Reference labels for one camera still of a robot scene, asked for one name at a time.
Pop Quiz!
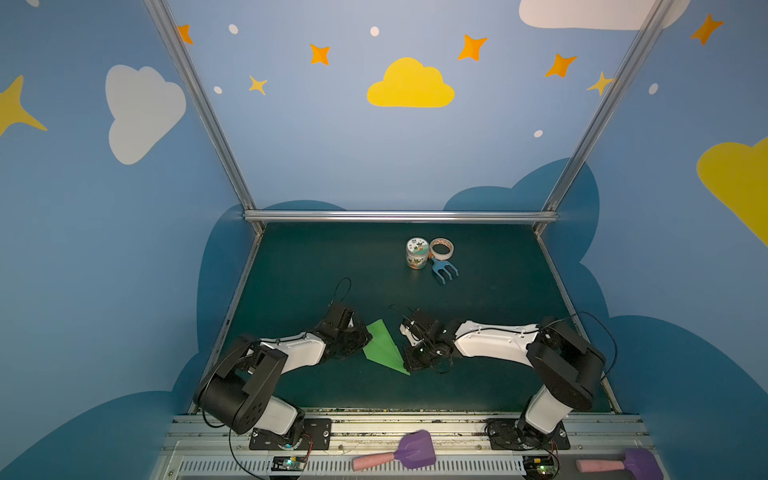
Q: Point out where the green square paper sheet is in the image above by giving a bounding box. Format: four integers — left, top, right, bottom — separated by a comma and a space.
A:
363, 319, 410, 375

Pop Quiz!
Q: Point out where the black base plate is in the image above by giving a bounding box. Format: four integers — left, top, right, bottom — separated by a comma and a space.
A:
484, 418, 571, 451
249, 418, 332, 452

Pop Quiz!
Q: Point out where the aluminium left corner post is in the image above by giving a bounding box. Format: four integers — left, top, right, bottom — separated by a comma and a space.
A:
144, 0, 257, 213

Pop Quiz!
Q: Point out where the green circuit board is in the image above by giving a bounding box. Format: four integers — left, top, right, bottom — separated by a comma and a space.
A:
523, 456, 559, 480
270, 456, 307, 474

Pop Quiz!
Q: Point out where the aluminium right corner post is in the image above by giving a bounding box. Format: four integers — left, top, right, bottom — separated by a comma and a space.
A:
533, 0, 674, 237

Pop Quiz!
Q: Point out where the aluminium front rail base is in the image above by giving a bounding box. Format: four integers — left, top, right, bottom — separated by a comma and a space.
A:
151, 409, 669, 479

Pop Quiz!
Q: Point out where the carrot snack jar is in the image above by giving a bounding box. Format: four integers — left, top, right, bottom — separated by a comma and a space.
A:
405, 237, 430, 270

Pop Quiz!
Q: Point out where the right green circuit board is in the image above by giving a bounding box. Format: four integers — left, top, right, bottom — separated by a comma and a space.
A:
523, 456, 559, 480

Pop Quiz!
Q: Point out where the left green circuit board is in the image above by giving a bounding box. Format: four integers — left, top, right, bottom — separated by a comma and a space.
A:
270, 456, 307, 474

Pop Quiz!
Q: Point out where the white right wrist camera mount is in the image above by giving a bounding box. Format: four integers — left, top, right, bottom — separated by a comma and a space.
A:
399, 309, 446, 346

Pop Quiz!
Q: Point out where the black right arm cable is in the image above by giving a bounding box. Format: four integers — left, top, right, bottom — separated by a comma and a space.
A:
557, 310, 619, 385

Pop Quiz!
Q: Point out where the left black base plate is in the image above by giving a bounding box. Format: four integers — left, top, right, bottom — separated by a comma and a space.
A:
249, 418, 332, 452

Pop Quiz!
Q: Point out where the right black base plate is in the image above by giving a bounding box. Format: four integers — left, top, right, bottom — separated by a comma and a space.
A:
484, 418, 571, 451

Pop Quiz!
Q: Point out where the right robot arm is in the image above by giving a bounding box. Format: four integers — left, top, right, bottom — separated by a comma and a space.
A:
399, 312, 605, 451

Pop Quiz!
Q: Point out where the aluminium corner post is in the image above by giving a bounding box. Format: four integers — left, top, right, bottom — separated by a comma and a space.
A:
533, 0, 674, 237
144, 0, 257, 213

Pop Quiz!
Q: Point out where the purple scoop pink handle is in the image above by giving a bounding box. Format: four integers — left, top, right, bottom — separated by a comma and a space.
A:
352, 430, 437, 471
576, 448, 664, 480

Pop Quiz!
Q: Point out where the aluminium back frame rail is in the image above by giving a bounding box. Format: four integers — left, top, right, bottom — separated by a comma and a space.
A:
244, 210, 558, 224

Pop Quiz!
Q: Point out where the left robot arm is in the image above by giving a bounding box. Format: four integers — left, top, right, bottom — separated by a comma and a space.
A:
193, 320, 373, 449

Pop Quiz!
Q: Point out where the white tape roll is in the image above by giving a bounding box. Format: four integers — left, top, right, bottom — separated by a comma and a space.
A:
429, 238, 455, 261

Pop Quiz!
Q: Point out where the blue garden hand rake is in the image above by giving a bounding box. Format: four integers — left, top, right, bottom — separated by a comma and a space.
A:
432, 258, 459, 285

